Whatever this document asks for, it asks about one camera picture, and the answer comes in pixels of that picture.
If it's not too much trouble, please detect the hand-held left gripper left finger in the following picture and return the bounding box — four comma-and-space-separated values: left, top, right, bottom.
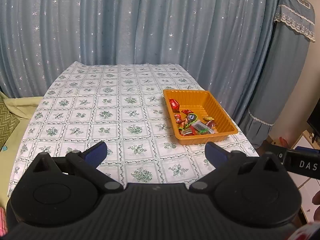
24, 141, 123, 193

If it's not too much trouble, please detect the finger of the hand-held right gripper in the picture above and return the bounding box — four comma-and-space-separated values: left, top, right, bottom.
262, 143, 287, 166
294, 146, 320, 153

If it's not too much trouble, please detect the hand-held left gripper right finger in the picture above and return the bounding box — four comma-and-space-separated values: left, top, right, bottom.
189, 142, 288, 193

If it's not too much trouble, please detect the black and silver snack packet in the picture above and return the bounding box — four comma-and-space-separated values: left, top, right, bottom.
191, 120, 217, 135

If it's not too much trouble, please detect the yellow-green and brown snack packet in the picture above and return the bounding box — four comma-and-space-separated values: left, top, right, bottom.
203, 116, 217, 128

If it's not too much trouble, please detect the green snack wrapper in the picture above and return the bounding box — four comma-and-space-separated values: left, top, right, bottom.
178, 119, 198, 136

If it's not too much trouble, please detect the dark blue snack packet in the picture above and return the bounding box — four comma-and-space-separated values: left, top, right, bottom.
186, 113, 198, 126

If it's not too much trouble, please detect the orange plastic tray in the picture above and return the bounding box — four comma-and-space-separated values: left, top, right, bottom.
162, 89, 239, 146

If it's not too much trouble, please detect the round red snack pouch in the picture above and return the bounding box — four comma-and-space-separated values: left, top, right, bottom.
168, 98, 181, 113

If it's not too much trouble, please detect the person's right hand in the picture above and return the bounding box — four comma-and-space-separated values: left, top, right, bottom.
312, 191, 320, 219

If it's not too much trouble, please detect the white cabinet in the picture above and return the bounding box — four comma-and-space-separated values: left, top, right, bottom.
292, 129, 320, 150

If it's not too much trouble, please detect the black television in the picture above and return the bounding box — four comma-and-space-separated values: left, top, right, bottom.
307, 109, 320, 142

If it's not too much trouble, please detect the floral checked tablecloth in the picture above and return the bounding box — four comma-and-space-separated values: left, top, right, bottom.
7, 61, 260, 198

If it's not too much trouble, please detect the blue lace-trimmed appliance cover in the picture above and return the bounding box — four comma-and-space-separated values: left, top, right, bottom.
237, 0, 316, 148

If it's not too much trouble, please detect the light green sheet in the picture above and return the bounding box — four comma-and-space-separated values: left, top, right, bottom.
0, 90, 45, 207

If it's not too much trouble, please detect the green zigzag cushion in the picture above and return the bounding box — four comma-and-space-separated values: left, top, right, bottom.
0, 96, 20, 151

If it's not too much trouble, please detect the pink blanket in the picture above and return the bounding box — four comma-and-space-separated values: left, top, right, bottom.
0, 207, 7, 236

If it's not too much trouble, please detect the blue star-print curtain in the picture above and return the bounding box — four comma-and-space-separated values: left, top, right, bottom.
0, 0, 282, 125

